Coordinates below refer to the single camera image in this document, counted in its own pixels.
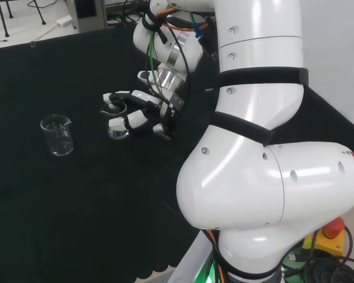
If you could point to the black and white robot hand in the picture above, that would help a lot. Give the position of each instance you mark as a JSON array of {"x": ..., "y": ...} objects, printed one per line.
[{"x": 144, "y": 98}]

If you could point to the white panel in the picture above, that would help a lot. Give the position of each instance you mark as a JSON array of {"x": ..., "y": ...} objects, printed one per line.
[{"x": 333, "y": 44}]

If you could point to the grey metal cabinet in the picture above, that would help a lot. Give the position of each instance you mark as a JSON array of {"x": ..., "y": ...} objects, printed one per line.
[{"x": 87, "y": 17}]

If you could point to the clear cloth clip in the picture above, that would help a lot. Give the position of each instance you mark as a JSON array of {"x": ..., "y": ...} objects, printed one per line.
[{"x": 33, "y": 44}]

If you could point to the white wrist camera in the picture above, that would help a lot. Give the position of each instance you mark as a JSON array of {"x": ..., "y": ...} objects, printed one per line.
[{"x": 143, "y": 76}]

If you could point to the clear glass beaker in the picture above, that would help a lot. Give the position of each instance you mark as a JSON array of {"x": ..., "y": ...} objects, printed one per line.
[
  {"x": 118, "y": 134},
  {"x": 59, "y": 144}
]

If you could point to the yellow stop button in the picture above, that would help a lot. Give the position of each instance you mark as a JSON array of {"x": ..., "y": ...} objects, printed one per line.
[{"x": 327, "y": 241}]

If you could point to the black bench cloth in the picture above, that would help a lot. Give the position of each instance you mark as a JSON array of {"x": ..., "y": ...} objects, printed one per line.
[{"x": 76, "y": 191}]

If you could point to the black tripod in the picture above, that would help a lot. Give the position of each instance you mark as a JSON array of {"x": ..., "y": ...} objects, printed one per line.
[{"x": 3, "y": 20}]

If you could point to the white power strip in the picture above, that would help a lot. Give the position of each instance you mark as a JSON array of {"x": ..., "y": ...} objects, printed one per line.
[{"x": 63, "y": 21}]

